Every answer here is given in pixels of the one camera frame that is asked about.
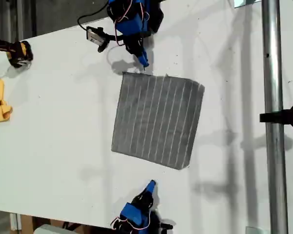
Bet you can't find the grey white-striped towel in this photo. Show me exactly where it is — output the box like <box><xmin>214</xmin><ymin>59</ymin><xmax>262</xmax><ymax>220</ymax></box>
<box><xmin>111</xmin><ymin>72</ymin><xmax>206</xmax><ymax>171</ymax></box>

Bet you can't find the brown cardboard box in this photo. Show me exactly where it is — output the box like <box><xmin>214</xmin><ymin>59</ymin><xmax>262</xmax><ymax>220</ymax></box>
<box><xmin>18</xmin><ymin>214</ymin><xmax>113</xmax><ymax>234</ymax></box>

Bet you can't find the white plastic container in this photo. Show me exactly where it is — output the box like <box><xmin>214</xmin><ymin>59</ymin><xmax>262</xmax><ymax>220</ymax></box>
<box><xmin>33</xmin><ymin>223</ymin><xmax>75</xmax><ymax>234</ymax></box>

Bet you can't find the black yellow power tool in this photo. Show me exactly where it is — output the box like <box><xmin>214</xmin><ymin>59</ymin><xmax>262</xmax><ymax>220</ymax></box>
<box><xmin>0</xmin><ymin>37</ymin><xmax>34</xmax><ymax>69</ymax></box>

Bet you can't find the black clamp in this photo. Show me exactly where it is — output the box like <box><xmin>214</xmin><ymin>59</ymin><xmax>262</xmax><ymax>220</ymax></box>
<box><xmin>259</xmin><ymin>103</ymin><xmax>293</xmax><ymax>130</ymax></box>

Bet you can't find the short black camera stalk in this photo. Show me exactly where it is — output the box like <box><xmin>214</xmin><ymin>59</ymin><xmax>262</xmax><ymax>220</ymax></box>
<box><xmin>97</xmin><ymin>34</ymin><xmax>126</xmax><ymax>53</ymax></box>

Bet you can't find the black camera box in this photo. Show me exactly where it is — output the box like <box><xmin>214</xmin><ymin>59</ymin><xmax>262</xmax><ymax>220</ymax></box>
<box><xmin>85</xmin><ymin>25</ymin><xmax>107</xmax><ymax>47</ymax></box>
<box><xmin>159</xmin><ymin>221</ymin><xmax>174</xmax><ymax>231</ymax></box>

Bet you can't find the black camera cable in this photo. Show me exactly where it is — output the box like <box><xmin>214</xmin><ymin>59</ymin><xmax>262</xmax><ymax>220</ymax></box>
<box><xmin>77</xmin><ymin>0</ymin><xmax>113</xmax><ymax>31</ymax></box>

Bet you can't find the steel post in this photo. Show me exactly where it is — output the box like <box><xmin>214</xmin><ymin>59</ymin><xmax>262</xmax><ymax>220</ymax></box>
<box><xmin>261</xmin><ymin>0</ymin><xmax>290</xmax><ymax>234</ymax></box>

